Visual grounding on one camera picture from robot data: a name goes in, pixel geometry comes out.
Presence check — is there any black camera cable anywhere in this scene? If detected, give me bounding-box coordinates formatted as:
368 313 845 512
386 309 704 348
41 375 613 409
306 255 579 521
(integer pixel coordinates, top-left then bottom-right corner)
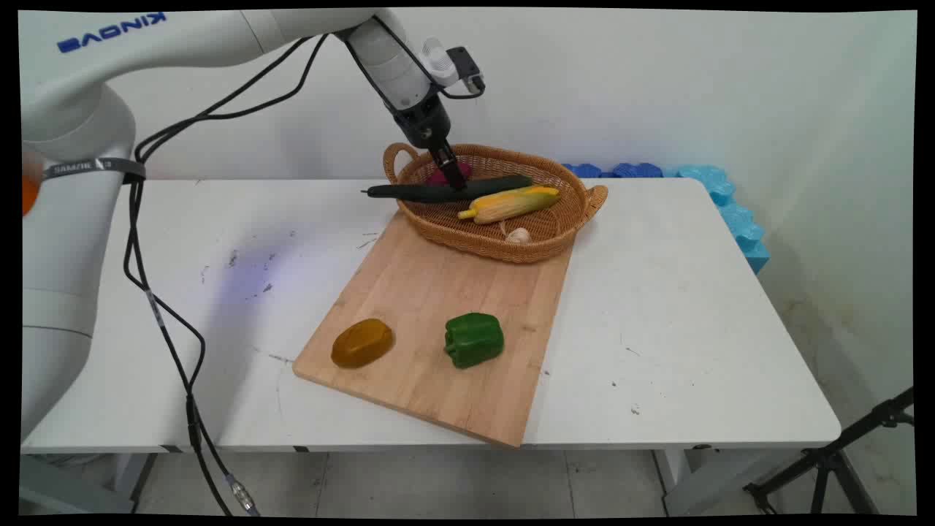
342 15 484 116

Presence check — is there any green bell pepper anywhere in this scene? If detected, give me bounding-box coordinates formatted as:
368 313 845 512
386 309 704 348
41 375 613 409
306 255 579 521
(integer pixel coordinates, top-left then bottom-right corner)
443 312 505 370

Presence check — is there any light blue foam strip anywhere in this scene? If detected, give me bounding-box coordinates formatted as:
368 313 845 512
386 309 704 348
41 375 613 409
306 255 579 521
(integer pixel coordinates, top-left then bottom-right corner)
675 164 772 275

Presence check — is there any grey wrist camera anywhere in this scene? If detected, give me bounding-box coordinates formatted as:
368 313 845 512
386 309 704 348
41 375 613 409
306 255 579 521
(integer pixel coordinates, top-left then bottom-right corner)
446 46 487 95

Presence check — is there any grey strap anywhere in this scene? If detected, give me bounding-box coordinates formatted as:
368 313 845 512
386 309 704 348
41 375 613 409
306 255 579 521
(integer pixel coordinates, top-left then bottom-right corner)
42 157 148 184

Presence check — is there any wooden cutting board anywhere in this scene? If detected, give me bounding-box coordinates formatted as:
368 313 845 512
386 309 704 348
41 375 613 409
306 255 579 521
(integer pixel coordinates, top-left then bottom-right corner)
291 208 575 449

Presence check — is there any black cable with metal connector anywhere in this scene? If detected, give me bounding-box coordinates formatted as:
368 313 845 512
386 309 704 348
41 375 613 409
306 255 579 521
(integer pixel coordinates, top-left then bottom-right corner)
123 33 331 517

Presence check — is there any yellow corn cob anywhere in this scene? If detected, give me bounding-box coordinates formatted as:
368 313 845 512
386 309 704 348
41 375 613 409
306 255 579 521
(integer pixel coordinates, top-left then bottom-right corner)
457 185 562 225

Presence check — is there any woven wicker basket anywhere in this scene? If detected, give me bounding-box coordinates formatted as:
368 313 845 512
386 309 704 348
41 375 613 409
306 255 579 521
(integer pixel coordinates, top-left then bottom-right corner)
383 142 609 265

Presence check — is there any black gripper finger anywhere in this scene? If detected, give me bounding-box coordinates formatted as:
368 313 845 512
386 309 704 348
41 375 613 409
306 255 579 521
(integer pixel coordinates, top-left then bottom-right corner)
441 139 470 191
430 140 461 192

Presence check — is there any black tripod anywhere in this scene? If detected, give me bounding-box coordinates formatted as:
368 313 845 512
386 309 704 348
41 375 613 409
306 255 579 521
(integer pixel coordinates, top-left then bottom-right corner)
743 386 916 517

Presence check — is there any dark green cucumber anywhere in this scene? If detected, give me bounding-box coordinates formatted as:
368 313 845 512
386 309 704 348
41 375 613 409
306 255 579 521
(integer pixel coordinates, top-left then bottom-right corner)
361 174 535 205

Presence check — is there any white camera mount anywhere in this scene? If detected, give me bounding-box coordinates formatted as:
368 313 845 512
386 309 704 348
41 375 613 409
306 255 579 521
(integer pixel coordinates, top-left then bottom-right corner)
421 37 460 88

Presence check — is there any plain black cable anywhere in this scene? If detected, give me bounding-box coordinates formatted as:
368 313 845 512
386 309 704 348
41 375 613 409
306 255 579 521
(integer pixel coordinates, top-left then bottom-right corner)
124 35 311 517

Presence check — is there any magenta red vegetable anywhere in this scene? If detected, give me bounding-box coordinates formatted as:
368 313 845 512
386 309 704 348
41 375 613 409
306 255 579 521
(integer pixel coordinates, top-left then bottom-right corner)
427 161 474 186

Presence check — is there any brown yellow potato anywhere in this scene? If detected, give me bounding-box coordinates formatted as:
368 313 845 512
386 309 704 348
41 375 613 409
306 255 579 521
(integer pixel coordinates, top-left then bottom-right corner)
330 318 396 370

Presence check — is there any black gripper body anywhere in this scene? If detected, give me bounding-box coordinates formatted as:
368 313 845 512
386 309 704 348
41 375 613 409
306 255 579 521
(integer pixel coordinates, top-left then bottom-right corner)
393 96 455 150

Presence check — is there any white table leg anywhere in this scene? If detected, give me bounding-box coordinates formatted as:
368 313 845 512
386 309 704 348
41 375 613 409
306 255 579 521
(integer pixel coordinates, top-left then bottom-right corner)
20 452 159 515
652 446 808 517

